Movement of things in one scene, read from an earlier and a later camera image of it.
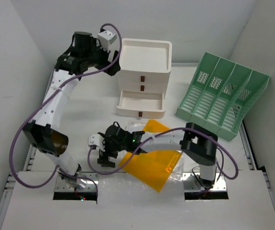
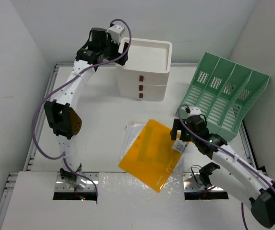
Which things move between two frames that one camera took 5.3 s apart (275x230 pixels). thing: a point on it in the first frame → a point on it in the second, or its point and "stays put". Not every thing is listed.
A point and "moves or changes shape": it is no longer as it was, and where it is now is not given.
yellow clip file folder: (152, 169) stays put
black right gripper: (103, 156) → (173, 132)
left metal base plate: (89, 185) stays put
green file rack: (220, 93) stays put
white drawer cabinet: (144, 67) moves or changes shape
